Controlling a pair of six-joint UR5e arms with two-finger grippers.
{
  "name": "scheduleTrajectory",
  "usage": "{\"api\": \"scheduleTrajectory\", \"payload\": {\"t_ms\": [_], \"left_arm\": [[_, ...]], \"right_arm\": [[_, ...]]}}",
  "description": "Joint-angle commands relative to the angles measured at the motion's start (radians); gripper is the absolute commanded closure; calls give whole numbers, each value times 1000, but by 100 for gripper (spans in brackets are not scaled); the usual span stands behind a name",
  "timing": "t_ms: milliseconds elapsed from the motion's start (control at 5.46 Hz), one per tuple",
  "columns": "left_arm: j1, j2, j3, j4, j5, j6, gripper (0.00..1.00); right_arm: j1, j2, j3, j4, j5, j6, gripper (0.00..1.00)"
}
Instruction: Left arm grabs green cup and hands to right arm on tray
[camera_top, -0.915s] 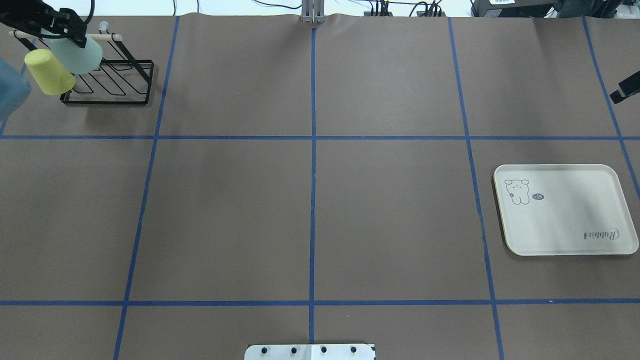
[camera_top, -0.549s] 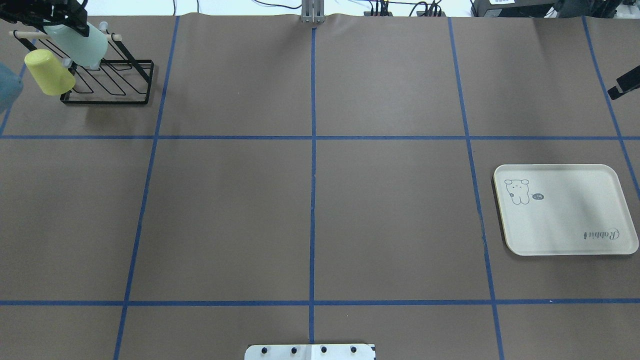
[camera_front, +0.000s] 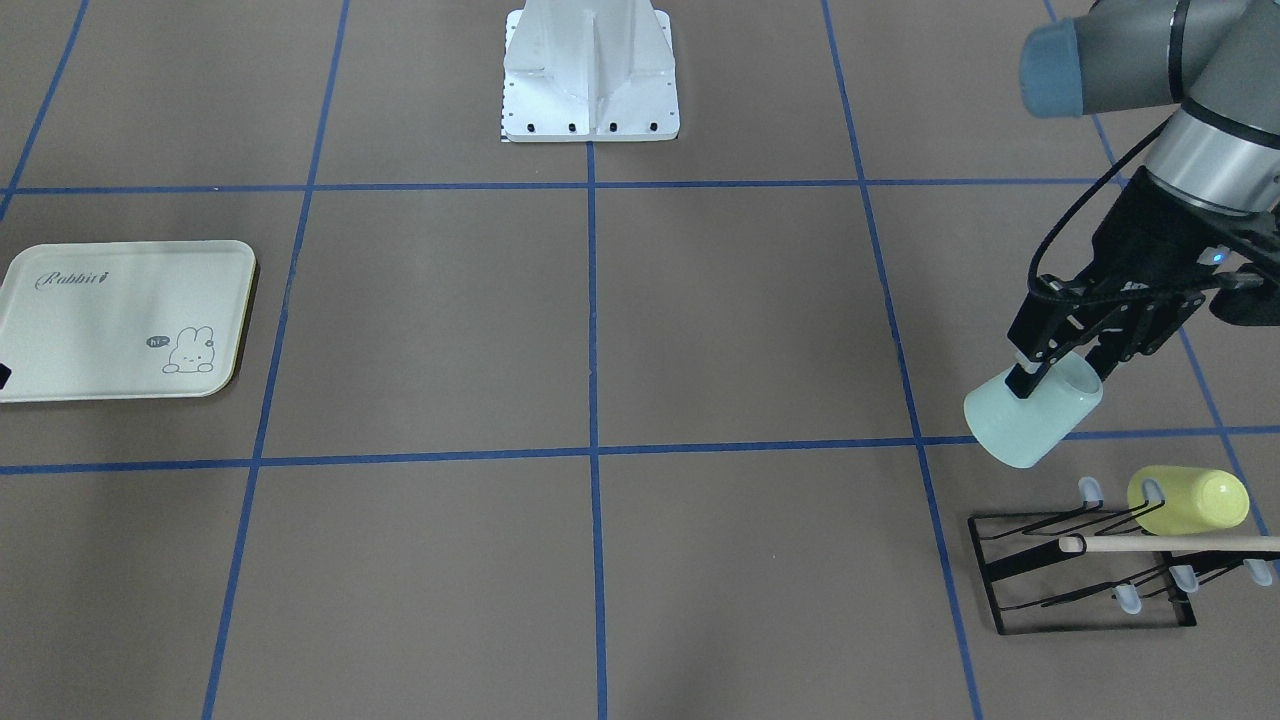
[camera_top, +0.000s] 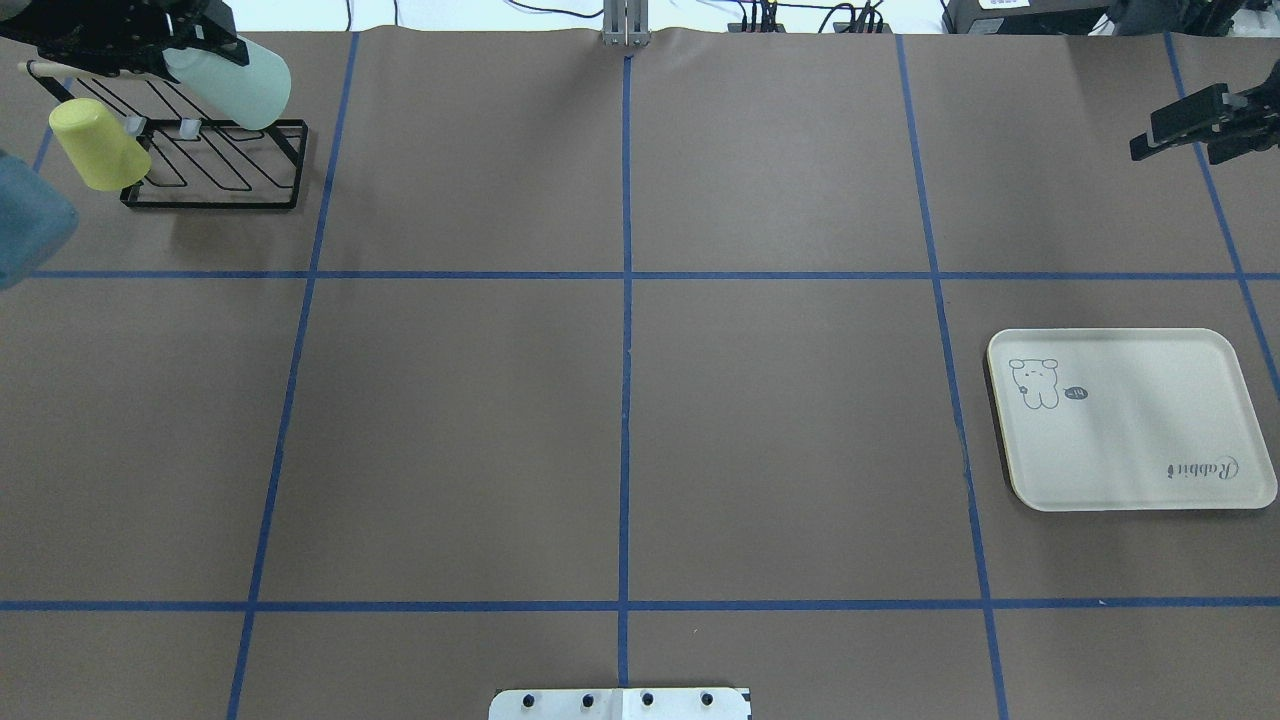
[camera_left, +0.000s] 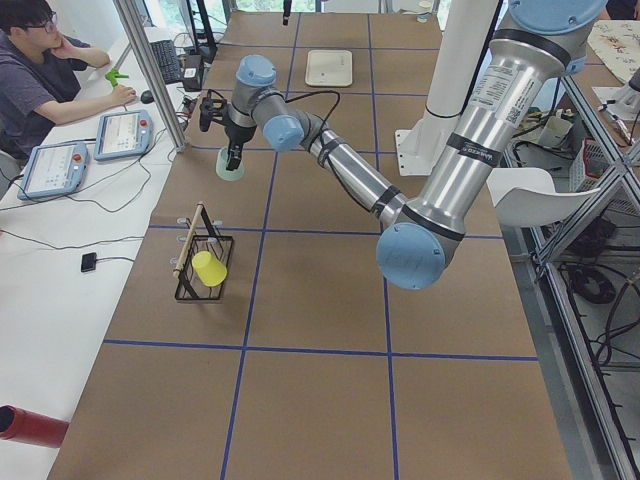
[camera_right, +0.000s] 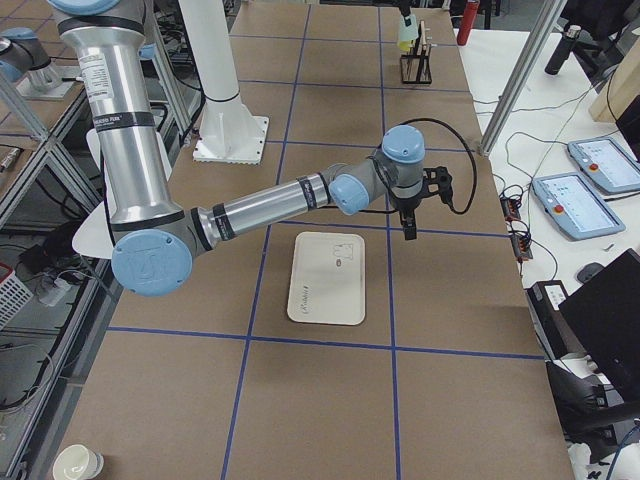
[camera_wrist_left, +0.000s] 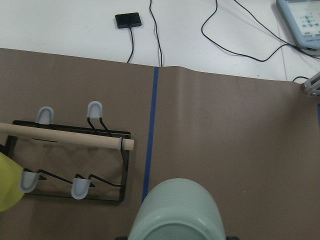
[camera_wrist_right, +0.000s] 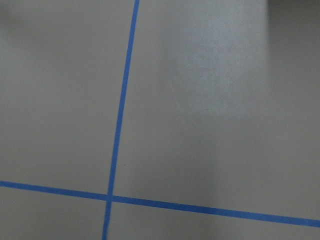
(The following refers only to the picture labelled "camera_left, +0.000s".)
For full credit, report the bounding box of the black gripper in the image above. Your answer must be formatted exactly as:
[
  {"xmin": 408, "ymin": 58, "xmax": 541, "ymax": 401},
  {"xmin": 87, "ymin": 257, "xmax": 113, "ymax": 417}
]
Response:
[{"xmin": 225, "ymin": 120, "xmax": 257, "ymax": 172}]

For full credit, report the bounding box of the pale green cup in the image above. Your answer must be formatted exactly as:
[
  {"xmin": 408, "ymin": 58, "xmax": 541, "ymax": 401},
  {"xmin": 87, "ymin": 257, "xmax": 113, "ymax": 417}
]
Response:
[{"xmin": 216, "ymin": 147, "xmax": 245, "ymax": 181}]

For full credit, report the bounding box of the yellow cup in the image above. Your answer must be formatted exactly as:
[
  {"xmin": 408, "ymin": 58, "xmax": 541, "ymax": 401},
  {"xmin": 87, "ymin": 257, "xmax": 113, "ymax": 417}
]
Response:
[{"xmin": 191, "ymin": 250, "xmax": 228, "ymax": 287}]

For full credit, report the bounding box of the cream rabbit tray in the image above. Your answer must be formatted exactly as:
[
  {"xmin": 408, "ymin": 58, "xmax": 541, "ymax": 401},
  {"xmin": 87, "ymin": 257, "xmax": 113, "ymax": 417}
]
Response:
[{"xmin": 305, "ymin": 49, "xmax": 353, "ymax": 87}]

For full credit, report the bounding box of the black box on desk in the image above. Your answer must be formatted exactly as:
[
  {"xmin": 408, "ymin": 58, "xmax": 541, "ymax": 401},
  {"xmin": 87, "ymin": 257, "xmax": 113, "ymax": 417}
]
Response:
[{"xmin": 181, "ymin": 54, "xmax": 204, "ymax": 92}]

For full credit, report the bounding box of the computer mouse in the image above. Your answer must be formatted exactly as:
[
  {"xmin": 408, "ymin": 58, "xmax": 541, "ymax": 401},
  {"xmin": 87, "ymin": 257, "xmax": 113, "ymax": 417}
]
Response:
[{"xmin": 140, "ymin": 90, "xmax": 154, "ymax": 104}]

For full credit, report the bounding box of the far teach pendant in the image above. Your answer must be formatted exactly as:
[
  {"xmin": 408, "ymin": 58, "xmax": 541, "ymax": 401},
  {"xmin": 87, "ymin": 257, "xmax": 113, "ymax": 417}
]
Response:
[{"xmin": 94, "ymin": 110, "xmax": 153, "ymax": 161}]

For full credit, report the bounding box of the teach pendant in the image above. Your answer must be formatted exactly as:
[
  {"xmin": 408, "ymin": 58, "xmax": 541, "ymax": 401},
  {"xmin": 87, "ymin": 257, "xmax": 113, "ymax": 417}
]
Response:
[
  {"xmin": 17, "ymin": 141, "xmax": 89, "ymax": 201},
  {"xmin": 94, "ymin": 110, "xmax": 153, "ymax": 161}
]

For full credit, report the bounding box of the black keyboard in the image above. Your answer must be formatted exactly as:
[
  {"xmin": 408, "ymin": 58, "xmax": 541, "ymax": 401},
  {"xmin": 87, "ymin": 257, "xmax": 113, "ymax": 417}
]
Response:
[{"xmin": 150, "ymin": 40, "xmax": 182, "ymax": 84}]

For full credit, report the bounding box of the green toy object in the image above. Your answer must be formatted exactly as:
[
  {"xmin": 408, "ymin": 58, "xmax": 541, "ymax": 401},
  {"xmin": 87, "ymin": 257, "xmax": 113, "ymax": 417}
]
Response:
[{"xmin": 104, "ymin": 69, "xmax": 128, "ymax": 87}]

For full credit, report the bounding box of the small black device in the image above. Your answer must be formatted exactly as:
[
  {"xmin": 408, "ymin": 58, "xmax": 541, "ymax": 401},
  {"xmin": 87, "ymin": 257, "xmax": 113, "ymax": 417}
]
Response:
[{"xmin": 80, "ymin": 252, "xmax": 98, "ymax": 273}]

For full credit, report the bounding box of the near teach pendant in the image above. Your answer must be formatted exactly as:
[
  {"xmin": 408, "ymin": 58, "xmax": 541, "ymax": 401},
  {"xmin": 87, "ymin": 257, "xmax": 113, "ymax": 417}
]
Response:
[{"xmin": 17, "ymin": 141, "xmax": 89, "ymax": 201}]

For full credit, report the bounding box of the seated person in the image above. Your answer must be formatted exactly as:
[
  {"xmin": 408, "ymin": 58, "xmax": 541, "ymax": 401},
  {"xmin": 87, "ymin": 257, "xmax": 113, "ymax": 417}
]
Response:
[{"xmin": 1, "ymin": 1, "xmax": 136, "ymax": 160}]

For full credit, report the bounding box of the white chair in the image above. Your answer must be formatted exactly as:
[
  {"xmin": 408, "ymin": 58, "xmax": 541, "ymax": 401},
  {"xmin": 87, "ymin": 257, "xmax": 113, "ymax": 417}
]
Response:
[{"xmin": 486, "ymin": 167, "xmax": 600, "ymax": 227}]

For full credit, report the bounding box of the red cylinder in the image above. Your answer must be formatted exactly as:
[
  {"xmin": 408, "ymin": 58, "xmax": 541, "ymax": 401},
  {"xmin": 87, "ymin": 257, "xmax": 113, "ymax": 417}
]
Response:
[{"xmin": 1, "ymin": 405, "xmax": 69, "ymax": 448}]

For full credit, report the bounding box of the black wire cup rack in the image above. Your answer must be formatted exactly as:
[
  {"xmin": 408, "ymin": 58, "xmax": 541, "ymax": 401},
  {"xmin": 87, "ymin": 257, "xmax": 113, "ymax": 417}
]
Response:
[{"xmin": 173, "ymin": 202, "xmax": 235, "ymax": 303}]

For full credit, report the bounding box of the aluminium frame post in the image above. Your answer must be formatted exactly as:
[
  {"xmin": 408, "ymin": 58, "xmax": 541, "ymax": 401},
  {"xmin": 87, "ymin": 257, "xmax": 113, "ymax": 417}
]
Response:
[{"xmin": 113, "ymin": 0, "xmax": 187, "ymax": 152}]

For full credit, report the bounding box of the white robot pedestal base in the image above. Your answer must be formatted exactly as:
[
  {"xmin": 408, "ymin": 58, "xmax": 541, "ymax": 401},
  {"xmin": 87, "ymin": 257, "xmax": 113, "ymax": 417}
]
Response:
[{"xmin": 395, "ymin": 0, "xmax": 502, "ymax": 176}]

